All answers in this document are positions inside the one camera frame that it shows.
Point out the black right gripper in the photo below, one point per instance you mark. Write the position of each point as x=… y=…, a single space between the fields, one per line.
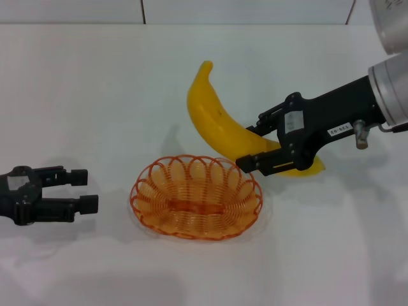
x=331 y=114

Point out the yellow banana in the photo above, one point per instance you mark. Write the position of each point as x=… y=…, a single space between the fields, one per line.
x=210 y=118

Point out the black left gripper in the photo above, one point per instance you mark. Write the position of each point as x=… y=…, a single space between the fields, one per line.
x=16 y=197

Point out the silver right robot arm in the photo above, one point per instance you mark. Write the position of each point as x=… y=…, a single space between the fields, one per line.
x=392 y=92

